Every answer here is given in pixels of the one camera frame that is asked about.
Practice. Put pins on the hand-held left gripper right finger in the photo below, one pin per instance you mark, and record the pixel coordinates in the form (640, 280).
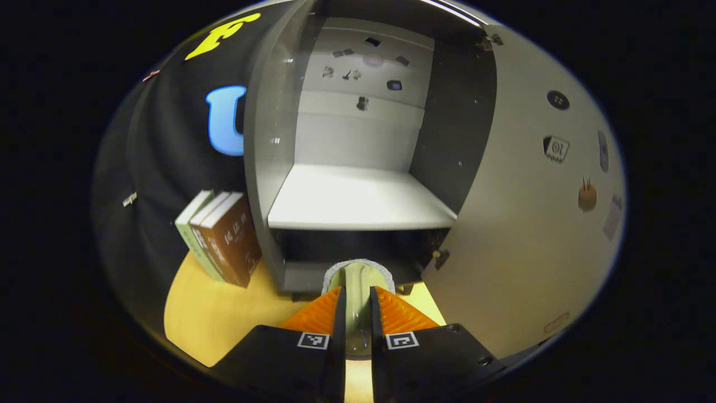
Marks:
(379, 369)

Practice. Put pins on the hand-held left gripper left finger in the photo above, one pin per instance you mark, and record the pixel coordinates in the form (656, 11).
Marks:
(335, 369)

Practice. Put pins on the beige cabinet door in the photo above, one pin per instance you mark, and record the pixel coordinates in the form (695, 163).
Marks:
(514, 252)

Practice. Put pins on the white cabinet shelf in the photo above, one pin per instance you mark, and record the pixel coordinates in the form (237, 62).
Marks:
(358, 196)

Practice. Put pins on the dark grey cabinet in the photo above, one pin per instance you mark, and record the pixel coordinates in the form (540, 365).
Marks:
(268, 168)

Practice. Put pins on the brown book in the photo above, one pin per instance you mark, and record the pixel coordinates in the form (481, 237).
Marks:
(235, 240)
(210, 210)

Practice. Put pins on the white clip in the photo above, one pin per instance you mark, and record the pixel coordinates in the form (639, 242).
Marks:
(130, 198)

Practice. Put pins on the black backdrop cloth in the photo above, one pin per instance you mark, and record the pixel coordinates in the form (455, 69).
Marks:
(162, 140)

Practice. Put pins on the red clip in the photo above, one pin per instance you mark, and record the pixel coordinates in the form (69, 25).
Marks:
(151, 74)

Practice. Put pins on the large ceiling light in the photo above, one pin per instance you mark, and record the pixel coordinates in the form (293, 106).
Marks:
(453, 10)

